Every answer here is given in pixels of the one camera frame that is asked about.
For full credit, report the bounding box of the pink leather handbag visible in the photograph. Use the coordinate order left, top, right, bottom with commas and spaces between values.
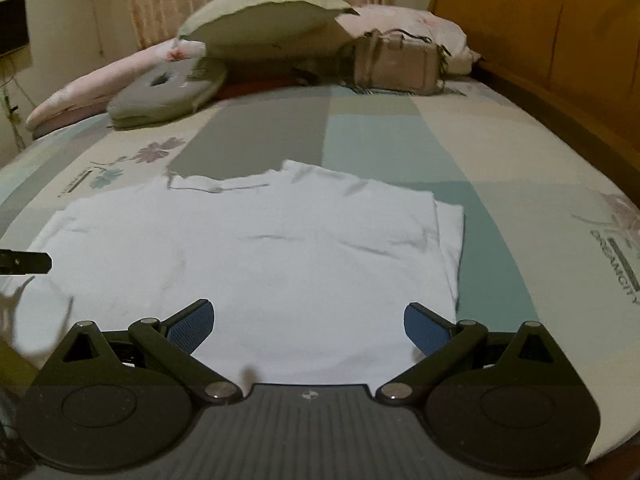
337, 29, 448, 97

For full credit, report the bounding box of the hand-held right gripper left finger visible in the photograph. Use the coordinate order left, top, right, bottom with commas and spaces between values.
60, 298, 240, 405

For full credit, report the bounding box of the wooden headboard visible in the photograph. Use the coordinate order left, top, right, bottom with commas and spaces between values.
427, 0, 640, 181

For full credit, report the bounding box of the black wall television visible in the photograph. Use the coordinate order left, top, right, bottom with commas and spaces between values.
0, 0, 27, 57

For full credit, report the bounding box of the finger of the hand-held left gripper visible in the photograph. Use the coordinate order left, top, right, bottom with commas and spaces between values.
0, 249, 52, 276

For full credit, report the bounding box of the grey donut cushion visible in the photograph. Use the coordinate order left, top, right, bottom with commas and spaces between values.
107, 56, 228, 130

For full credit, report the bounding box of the pink floral bolster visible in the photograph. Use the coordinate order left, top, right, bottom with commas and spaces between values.
25, 40, 207, 133

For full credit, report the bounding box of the white printed t-shirt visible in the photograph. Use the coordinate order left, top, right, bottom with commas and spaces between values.
22, 159, 466, 386

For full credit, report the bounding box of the dangling wall cable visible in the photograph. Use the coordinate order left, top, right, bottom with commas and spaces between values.
0, 55, 26, 151

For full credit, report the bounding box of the pale green pillow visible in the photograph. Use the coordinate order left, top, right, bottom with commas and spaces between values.
176, 0, 358, 58

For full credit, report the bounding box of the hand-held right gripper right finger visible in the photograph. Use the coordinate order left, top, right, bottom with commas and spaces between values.
376, 302, 563, 405

